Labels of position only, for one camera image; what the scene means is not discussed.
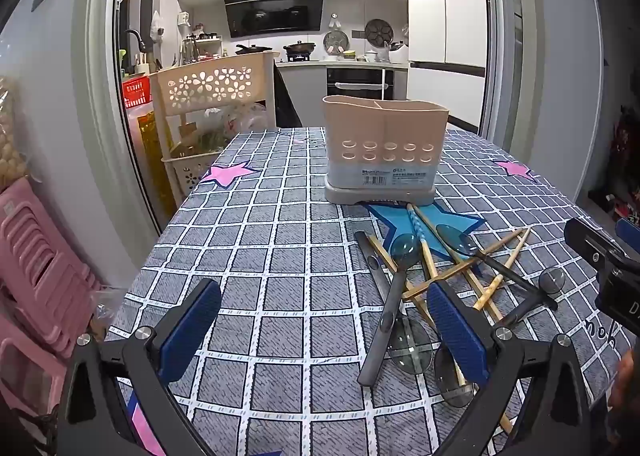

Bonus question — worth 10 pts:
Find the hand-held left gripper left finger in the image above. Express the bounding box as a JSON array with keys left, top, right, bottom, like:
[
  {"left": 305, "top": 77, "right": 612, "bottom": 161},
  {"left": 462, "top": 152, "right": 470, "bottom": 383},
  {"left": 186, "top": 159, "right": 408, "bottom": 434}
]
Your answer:
[{"left": 65, "top": 278, "right": 223, "bottom": 456}]

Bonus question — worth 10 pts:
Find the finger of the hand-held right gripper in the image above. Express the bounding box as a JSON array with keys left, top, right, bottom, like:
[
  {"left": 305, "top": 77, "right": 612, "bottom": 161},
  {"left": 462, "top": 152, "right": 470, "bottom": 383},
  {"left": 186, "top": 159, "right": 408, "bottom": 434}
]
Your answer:
[
  {"left": 616, "top": 218, "right": 640, "bottom": 249},
  {"left": 564, "top": 217, "right": 631, "bottom": 270}
]

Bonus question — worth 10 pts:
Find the clear plastic bag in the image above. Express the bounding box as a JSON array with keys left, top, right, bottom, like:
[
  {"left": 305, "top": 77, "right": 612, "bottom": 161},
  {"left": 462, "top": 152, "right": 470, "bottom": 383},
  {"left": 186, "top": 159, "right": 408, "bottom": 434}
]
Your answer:
[{"left": 202, "top": 102, "right": 269, "bottom": 141}]

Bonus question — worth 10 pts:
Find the white spice rack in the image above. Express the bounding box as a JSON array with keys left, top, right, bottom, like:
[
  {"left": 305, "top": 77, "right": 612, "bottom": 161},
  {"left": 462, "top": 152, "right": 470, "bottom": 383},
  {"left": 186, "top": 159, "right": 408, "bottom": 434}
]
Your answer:
[{"left": 181, "top": 33, "right": 224, "bottom": 60}]

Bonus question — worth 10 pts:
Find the built-in black oven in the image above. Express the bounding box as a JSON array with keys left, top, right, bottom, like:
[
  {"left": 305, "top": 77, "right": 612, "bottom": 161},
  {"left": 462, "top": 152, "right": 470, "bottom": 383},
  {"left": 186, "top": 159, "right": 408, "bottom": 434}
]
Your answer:
[{"left": 326, "top": 66, "right": 396, "bottom": 101}]

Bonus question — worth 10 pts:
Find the grey checked star tablecloth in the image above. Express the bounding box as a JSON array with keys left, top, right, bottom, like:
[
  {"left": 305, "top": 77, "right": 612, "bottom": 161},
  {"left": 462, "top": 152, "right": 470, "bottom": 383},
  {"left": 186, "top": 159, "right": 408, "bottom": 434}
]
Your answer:
[{"left": 102, "top": 126, "right": 640, "bottom": 456}]

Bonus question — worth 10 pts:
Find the beige plastic utensil holder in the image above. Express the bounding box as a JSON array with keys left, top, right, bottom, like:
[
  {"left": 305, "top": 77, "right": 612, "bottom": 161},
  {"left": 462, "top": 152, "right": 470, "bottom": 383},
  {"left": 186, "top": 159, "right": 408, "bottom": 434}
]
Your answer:
[{"left": 321, "top": 94, "right": 450, "bottom": 207}]

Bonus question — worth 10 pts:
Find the round metal steamer rack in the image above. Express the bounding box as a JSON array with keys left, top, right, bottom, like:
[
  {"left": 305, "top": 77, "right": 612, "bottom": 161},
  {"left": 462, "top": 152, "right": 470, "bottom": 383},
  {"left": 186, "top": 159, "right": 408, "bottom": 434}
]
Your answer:
[{"left": 323, "top": 30, "right": 350, "bottom": 54}]

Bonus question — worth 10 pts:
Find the beige flower-cutout storage trolley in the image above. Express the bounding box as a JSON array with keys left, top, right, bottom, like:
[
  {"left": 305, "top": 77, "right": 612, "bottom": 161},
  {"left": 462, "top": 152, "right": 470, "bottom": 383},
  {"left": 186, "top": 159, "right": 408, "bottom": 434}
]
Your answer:
[{"left": 149, "top": 50, "right": 282, "bottom": 217}]

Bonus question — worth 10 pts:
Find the black range hood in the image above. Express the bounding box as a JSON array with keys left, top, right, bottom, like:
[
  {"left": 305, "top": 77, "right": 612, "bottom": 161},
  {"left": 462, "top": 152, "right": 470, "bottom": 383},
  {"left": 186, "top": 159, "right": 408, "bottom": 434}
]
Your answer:
[{"left": 222, "top": 0, "right": 327, "bottom": 40}]

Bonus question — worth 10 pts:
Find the round dark mould pan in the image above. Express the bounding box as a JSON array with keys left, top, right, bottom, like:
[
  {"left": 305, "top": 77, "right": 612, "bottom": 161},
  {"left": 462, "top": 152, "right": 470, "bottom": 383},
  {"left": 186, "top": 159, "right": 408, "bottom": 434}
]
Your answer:
[{"left": 364, "top": 18, "right": 396, "bottom": 48}]

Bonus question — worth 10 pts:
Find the plastic bag of dried beans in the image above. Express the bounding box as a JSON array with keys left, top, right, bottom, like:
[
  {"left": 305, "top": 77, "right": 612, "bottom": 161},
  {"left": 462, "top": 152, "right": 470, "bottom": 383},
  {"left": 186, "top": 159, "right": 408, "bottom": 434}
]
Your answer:
[{"left": 0, "top": 73, "right": 32, "bottom": 194}]

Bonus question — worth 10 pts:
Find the white refrigerator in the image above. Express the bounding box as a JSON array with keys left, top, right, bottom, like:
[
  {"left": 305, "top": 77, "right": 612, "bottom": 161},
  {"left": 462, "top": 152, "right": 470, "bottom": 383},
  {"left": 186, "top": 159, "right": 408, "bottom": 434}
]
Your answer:
[{"left": 406, "top": 0, "right": 496, "bottom": 79}]

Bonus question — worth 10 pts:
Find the yellow oil bottle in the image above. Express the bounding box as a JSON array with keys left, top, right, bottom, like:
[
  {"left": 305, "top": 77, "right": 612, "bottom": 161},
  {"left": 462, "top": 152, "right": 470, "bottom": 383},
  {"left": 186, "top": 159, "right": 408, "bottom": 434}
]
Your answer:
[{"left": 129, "top": 110, "right": 168, "bottom": 231}]

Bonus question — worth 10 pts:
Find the dark red clutter pile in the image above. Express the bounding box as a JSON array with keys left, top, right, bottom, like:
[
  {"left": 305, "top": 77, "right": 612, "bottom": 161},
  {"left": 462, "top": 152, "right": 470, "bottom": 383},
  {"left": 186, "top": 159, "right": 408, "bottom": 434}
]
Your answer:
[{"left": 605, "top": 103, "right": 640, "bottom": 217}]

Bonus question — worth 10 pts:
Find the dark grey chopstick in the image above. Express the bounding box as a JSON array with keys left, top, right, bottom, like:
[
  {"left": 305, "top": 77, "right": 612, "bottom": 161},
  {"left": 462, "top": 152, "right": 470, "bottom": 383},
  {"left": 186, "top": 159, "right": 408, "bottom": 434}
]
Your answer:
[{"left": 354, "top": 231, "right": 435, "bottom": 376}]

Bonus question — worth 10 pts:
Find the plain wooden chopstick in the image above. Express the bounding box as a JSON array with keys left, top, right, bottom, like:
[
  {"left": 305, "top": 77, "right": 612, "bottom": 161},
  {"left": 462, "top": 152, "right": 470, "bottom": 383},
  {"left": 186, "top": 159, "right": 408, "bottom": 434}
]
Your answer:
[
  {"left": 412, "top": 206, "right": 503, "bottom": 324},
  {"left": 404, "top": 230, "right": 524, "bottom": 299},
  {"left": 355, "top": 232, "right": 437, "bottom": 330}
]

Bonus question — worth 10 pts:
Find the stack of pink plastic stools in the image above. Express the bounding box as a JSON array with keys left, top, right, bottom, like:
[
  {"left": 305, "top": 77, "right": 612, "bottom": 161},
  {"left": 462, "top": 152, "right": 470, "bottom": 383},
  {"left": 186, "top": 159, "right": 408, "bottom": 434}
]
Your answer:
[{"left": 0, "top": 177, "right": 108, "bottom": 437}]

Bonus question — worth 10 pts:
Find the person's right hand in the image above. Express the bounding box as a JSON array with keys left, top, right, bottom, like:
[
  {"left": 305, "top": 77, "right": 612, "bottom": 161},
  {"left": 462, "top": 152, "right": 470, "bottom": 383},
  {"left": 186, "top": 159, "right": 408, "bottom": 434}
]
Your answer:
[{"left": 614, "top": 346, "right": 640, "bottom": 409}]

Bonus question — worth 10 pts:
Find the red plastic basket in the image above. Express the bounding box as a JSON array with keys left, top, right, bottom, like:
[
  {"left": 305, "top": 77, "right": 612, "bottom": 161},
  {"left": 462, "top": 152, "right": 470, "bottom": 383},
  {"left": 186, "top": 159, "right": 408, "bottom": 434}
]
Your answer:
[{"left": 122, "top": 76, "right": 152, "bottom": 109}]

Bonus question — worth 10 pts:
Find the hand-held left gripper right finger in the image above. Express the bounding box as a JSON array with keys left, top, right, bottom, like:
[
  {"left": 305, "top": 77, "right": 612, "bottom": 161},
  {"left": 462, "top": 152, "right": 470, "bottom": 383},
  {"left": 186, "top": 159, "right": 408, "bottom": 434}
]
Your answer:
[{"left": 425, "top": 281, "right": 593, "bottom": 456}]

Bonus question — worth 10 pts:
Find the blue dotted wooden chopstick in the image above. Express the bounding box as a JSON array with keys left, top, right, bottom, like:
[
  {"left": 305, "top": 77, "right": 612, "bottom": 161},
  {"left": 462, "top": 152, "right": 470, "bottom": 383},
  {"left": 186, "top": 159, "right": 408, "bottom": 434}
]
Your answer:
[{"left": 406, "top": 203, "right": 514, "bottom": 435}]

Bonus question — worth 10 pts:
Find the black kitchen faucet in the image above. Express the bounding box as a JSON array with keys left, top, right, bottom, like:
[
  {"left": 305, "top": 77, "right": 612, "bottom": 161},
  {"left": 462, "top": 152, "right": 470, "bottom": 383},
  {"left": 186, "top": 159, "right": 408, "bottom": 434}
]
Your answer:
[{"left": 124, "top": 28, "right": 152, "bottom": 59}]

